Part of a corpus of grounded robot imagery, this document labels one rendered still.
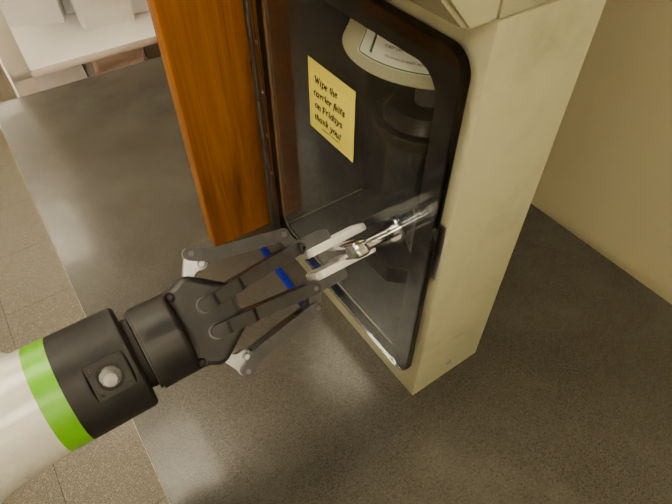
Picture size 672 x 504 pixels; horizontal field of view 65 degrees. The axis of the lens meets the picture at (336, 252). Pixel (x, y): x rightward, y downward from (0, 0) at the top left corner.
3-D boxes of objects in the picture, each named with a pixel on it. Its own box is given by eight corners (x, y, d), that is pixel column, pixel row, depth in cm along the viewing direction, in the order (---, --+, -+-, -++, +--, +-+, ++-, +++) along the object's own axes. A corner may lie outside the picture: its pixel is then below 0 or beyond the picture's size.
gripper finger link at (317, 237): (282, 261, 51) (269, 233, 50) (325, 239, 53) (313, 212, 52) (287, 260, 49) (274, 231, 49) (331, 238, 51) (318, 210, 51)
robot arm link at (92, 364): (50, 331, 47) (97, 420, 48) (32, 346, 36) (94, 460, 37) (116, 300, 49) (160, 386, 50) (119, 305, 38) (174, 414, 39)
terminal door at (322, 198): (279, 224, 79) (246, -77, 49) (409, 373, 62) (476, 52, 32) (275, 226, 79) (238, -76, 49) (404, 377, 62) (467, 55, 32)
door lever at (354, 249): (363, 248, 56) (353, 226, 56) (408, 240, 48) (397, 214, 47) (321, 269, 54) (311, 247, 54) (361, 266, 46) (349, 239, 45)
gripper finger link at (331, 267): (315, 274, 50) (318, 281, 50) (374, 244, 52) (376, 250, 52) (304, 274, 52) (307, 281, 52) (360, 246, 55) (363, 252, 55)
